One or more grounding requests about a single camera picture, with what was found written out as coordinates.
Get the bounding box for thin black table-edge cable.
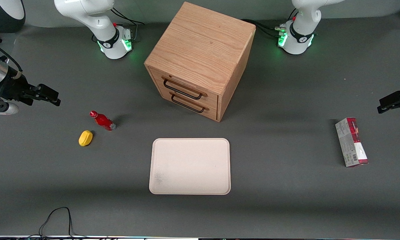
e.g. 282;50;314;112
26;207;87;239

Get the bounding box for dark grey table mat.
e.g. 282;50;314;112
0;13;400;238

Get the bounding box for black arm base cables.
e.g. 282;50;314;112
110;7;145;42
242;8;299;39

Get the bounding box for beige plastic tray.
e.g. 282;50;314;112
149;138;231;195

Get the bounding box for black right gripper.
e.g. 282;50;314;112
0;75;61;107

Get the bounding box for grey and red carton box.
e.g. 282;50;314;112
335;117;369;167

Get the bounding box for black left arm base cables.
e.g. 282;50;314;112
242;8;299;39

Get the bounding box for long black drawer handle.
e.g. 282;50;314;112
162;77;207;100

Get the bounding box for red coke bottle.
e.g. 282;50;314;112
89;111;116;131

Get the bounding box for wooden two-drawer cabinet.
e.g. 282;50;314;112
144;2;256;122

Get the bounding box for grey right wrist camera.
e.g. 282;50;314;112
0;100;19;115

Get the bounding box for short black drawer handle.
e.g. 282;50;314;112
170;93;209;113

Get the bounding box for yellow toy lemon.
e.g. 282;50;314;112
79;130;93;147

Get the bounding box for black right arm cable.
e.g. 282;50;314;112
0;38;23;80

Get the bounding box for black right arm base cables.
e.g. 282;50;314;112
110;7;145;42

